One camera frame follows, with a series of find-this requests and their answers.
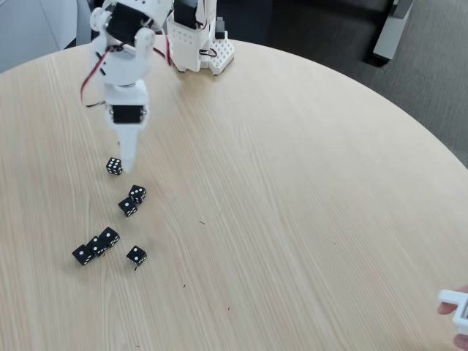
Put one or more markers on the grey desk leg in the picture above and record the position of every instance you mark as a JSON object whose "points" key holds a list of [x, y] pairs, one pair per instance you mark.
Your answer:
{"points": [[389, 33]]}

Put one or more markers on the black dice showing three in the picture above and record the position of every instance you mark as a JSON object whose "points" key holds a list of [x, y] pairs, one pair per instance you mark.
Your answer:
{"points": [[137, 194]]}

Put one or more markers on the white cabinet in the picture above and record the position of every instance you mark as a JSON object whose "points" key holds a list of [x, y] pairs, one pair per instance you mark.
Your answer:
{"points": [[29, 29]]}

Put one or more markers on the black dice showing six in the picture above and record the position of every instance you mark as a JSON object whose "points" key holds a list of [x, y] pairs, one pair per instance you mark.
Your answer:
{"points": [[114, 166]]}

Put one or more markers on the person's hand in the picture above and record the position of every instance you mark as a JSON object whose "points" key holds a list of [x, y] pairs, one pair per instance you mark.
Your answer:
{"points": [[446, 308]]}

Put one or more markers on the black dice showing one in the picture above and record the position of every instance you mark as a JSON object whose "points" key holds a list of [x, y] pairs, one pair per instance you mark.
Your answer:
{"points": [[83, 254], [109, 237]]}

